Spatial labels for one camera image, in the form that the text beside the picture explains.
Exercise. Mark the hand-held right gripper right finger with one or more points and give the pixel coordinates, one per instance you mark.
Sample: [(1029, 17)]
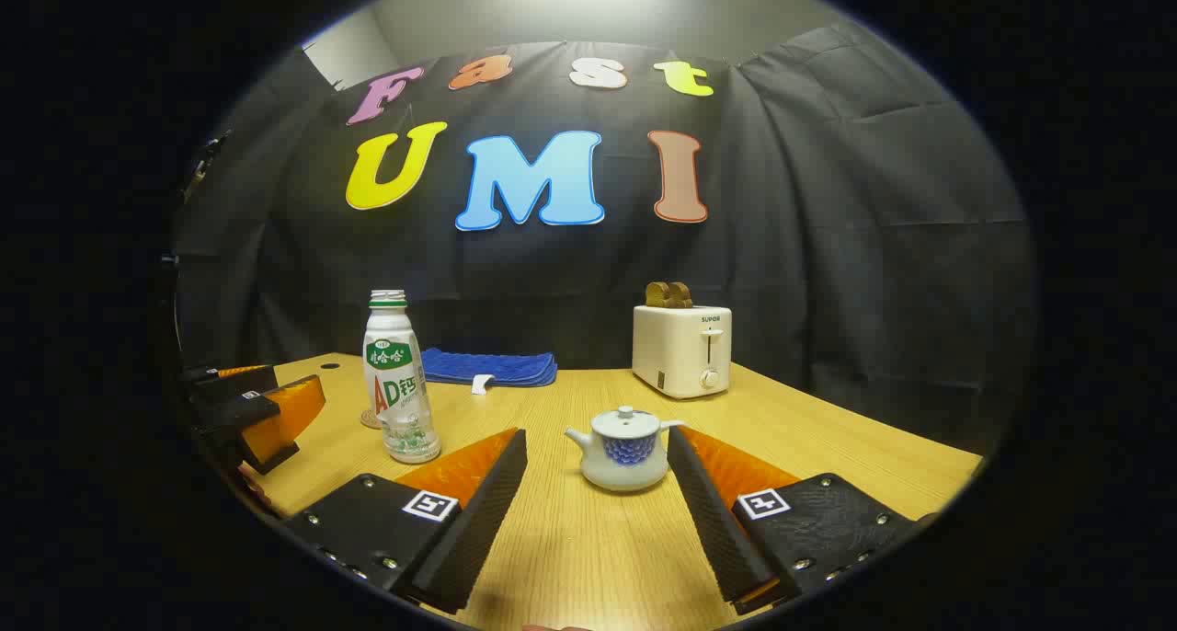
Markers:
[(713, 521)]

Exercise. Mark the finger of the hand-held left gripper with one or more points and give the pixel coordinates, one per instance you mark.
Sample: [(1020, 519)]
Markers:
[(234, 384), (276, 429)]

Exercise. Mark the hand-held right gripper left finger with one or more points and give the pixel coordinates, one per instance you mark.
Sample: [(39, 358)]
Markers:
[(478, 530)]

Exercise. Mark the round coaster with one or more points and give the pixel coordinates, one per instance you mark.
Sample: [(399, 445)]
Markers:
[(370, 419)]

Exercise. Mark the white teacup blue pattern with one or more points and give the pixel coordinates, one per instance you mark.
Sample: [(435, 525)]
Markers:
[(621, 465)]

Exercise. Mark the white water bottle green label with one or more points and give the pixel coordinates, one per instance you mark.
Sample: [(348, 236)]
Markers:
[(397, 383)]

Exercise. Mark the blue folded cloth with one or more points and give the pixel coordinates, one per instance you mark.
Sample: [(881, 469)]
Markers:
[(487, 366)]

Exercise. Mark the white toaster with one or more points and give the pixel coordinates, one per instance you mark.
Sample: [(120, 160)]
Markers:
[(680, 350)]

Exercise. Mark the brown bread slice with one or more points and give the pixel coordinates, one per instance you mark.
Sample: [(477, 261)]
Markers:
[(657, 295), (681, 296)]

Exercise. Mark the black backdrop cloth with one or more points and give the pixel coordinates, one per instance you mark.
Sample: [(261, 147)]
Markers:
[(828, 245)]

